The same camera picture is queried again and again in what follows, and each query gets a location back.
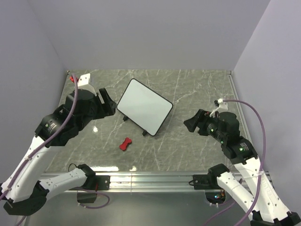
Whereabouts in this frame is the aluminium rail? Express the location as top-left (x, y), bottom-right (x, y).
top-left (14, 171), bottom-right (273, 226)
top-left (227, 70), bottom-right (252, 142)

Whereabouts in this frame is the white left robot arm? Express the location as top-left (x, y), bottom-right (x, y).
top-left (0, 88), bottom-right (116, 216)

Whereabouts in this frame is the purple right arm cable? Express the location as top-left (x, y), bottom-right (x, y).
top-left (204, 99), bottom-right (267, 226)

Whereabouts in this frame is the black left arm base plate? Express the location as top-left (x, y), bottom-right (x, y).
top-left (92, 175), bottom-right (111, 191)

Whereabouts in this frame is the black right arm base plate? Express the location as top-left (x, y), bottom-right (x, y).
top-left (190, 174), bottom-right (212, 190)

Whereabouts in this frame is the aluminium right side rail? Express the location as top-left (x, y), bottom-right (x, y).
top-left (227, 70), bottom-right (252, 142)

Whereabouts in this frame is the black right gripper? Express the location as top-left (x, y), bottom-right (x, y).
top-left (183, 108), bottom-right (225, 142)

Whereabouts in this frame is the aluminium front rail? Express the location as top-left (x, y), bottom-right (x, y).
top-left (14, 171), bottom-right (273, 226)

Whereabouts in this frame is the red and black eraser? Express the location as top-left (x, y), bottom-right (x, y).
top-left (119, 137), bottom-right (132, 151)

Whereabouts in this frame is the small black-framed whiteboard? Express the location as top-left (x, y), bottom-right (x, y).
top-left (117, 79), bottom-right (173, 136)

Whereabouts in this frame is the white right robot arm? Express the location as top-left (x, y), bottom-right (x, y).
top-left (184, 109), bottom-right (301, 226)

